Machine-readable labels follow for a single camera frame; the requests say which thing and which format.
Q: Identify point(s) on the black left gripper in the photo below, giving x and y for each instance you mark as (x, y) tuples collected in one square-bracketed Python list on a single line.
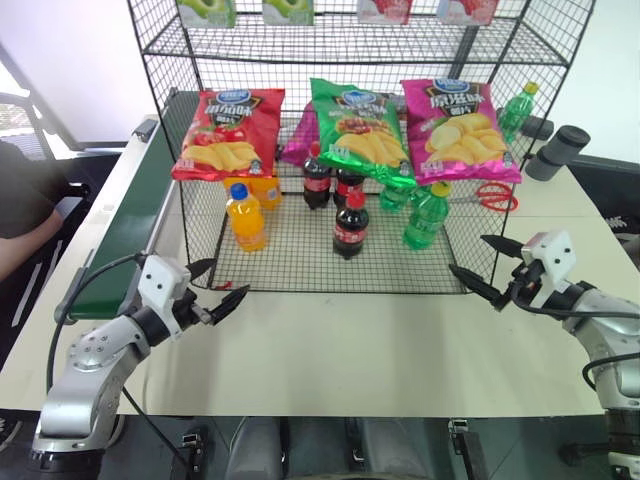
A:
[(189, 310)]

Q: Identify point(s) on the red snack box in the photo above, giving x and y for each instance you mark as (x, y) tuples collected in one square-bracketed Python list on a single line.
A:
[(385, 10), (467, 10)]

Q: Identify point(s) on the magenta potato chips bag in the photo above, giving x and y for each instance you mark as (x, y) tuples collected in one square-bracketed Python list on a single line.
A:
[(460, 135)]

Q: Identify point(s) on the grey mesh office chair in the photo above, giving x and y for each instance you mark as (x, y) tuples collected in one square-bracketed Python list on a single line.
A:
[(22, 120)]

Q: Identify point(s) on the person's bare forearm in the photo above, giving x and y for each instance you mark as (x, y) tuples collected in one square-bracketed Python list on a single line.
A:
[(22, 257)]

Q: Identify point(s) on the green conveyor belt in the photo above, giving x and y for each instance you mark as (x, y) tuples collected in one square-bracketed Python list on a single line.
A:
[(135, 220)]

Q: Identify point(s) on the cola bottle red cap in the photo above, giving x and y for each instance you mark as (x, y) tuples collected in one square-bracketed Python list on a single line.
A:
[(347, 190), (317, 185), (350, 232)]

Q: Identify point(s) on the black mat with white print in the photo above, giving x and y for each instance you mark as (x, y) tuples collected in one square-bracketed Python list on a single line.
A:
[(612, 200)]

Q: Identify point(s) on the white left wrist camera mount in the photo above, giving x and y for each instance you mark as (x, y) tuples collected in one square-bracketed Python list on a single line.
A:
[(157, 280)]

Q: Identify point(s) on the green snack box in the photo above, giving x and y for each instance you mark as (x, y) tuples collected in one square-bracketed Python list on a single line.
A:
[(207, 11), (289, 11)]

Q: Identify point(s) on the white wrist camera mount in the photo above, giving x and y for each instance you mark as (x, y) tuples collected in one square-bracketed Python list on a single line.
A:
[(157, 280), (552, 250)]

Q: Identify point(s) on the green soda bottle yellow cap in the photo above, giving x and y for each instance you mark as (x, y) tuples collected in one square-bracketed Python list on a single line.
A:
[(515, 112), (424, 220), (392, 198)]

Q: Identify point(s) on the person in black shirt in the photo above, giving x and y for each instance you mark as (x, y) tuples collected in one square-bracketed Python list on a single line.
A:
[(22, 195)]

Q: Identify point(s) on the plain magenta snack bag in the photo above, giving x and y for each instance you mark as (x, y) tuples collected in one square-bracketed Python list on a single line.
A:
[(299, 142)]

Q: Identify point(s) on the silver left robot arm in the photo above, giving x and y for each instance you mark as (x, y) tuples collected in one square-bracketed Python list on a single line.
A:
[(80, 390)]

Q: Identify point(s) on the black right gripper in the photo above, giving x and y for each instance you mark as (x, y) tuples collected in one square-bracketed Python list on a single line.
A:
[(526, 282)]

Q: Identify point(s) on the green potato chips bag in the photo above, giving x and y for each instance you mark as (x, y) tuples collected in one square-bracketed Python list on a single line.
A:
[(365, 135)]

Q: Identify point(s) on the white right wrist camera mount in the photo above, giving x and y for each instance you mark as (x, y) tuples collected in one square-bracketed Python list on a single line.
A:
[(552, 250)]

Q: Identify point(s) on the red potato chips bag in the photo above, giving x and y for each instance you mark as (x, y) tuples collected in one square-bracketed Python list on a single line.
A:
[(227, 135)]

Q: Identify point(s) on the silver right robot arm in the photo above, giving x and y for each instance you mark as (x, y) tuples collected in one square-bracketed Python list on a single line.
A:
[(602, 307)]

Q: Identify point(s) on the orange soda bottle blue cap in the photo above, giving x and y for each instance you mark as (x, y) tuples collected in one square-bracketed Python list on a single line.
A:
[(246, 220)]

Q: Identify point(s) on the grey and black cylinder device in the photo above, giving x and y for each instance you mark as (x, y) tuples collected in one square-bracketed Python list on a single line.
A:
[(555, 152)]

